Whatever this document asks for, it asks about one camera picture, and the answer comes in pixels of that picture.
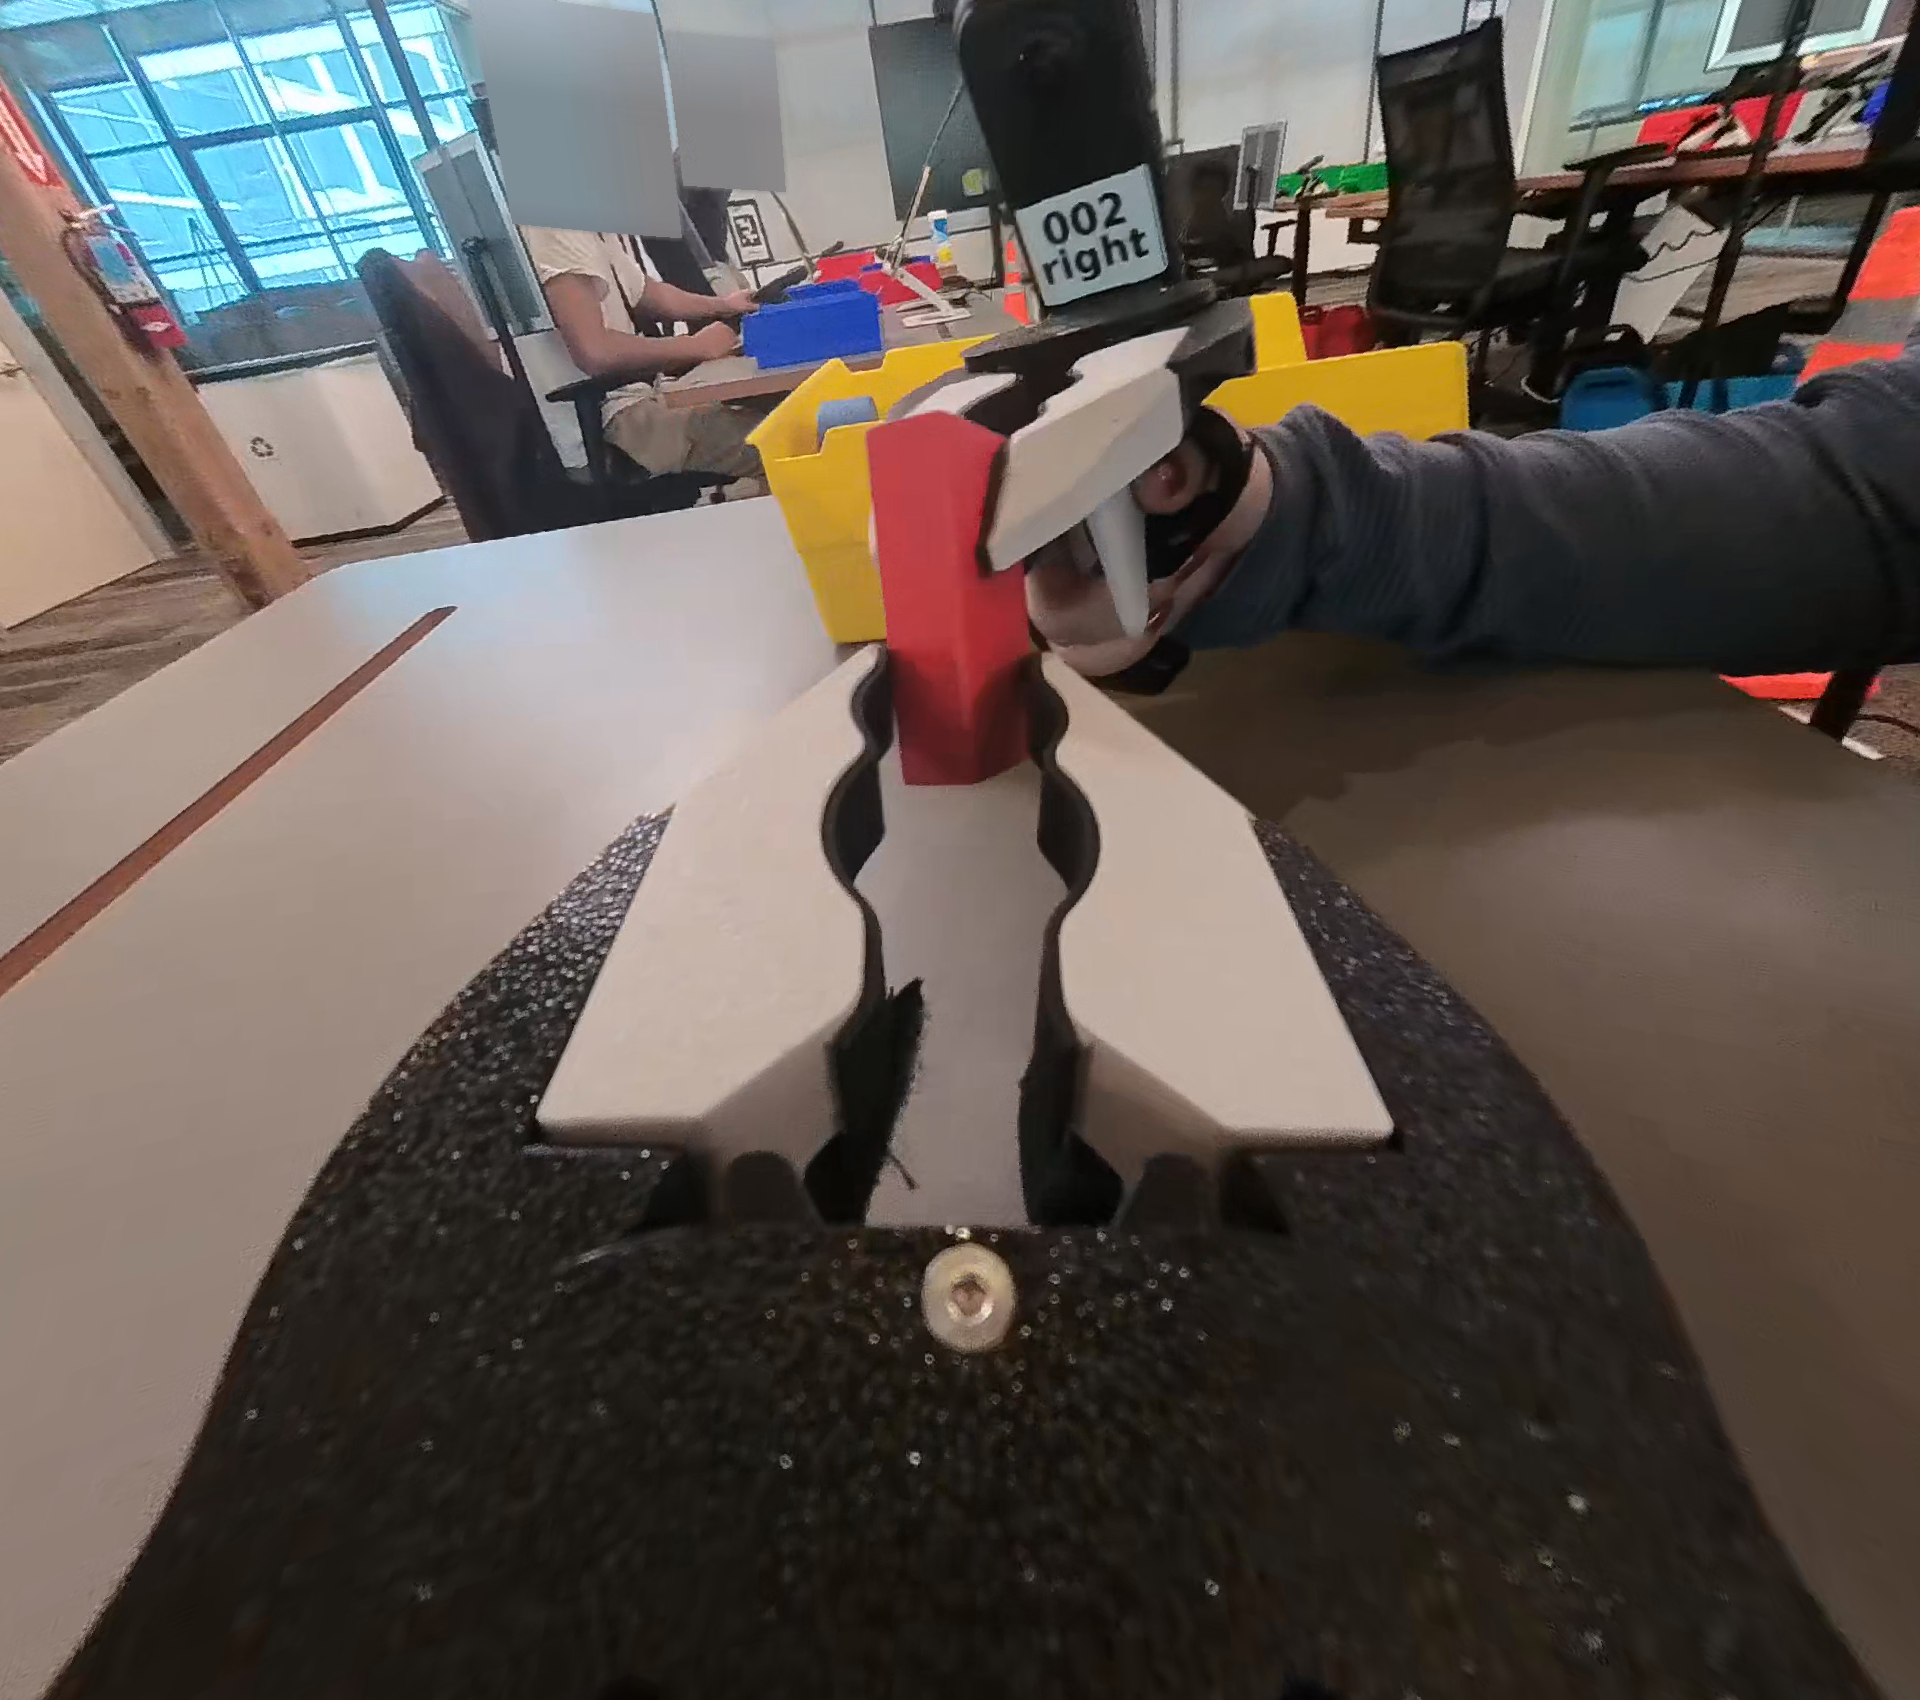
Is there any person's right forearm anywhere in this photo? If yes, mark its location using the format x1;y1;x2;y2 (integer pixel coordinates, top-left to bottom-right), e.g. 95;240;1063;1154
1199;341;1920;683

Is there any dark wall screen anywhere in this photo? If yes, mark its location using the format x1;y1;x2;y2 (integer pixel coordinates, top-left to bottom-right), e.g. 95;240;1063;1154
868;11;1022;225

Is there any yellow plastic bin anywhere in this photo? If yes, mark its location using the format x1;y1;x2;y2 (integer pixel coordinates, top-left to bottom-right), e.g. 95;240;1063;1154
745;292;1472;644

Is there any black mesh office chair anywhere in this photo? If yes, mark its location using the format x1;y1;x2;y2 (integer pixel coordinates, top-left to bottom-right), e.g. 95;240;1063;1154
1370;15;1668;380

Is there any orange traffic cone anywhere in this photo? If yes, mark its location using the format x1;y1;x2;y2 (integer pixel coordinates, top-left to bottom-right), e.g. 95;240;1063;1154
1721;204;1920;705

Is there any small blue plastic bin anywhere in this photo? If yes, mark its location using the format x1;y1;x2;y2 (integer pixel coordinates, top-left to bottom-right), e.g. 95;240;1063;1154
744;281;883;370

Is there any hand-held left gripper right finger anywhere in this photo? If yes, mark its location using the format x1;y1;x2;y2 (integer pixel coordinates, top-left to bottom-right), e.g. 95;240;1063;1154
1019;655;1395;1227

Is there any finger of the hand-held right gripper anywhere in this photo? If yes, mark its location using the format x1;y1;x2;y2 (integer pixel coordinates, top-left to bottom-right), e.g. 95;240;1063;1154
979;355;1196;581
885;370;1036;441

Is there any white recycling cabinet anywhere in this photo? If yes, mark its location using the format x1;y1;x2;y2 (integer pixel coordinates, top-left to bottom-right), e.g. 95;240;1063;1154
194;352;447;542

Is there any wooden office desk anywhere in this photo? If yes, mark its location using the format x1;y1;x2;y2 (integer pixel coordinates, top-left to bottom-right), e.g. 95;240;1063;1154
660;281;1036;410

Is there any grey panel on tripod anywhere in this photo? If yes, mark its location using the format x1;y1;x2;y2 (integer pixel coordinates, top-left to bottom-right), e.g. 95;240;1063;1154
410;132;557;488

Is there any beige door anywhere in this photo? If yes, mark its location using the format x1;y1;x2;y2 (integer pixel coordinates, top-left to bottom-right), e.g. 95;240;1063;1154
0;296;169;631

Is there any long wooden desk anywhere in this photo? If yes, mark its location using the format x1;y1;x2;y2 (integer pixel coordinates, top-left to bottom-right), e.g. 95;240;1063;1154
1276;132;1920;410

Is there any red fire extinguisher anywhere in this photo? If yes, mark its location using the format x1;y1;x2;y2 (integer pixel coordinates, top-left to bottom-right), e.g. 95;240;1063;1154
59;204;188;352

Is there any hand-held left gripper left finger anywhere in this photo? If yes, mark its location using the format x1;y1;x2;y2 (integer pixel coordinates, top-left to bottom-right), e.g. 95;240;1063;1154
536;640;933;1227

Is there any office chair with brown jacket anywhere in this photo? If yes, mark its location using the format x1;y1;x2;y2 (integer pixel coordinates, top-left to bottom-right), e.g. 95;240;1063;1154
360;245;600;542

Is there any red block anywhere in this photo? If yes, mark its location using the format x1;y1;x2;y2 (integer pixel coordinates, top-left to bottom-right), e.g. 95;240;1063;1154
866;410;1036;786

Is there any red plastic bin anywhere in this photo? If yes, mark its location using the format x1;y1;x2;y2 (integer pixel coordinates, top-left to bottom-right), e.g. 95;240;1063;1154
816;250;947;306

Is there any wooden post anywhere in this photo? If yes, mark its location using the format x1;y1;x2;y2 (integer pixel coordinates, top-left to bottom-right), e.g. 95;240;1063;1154
0;148;309;607

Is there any large paned window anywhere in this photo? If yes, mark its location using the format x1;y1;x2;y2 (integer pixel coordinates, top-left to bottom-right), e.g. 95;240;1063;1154
0;0;483;306

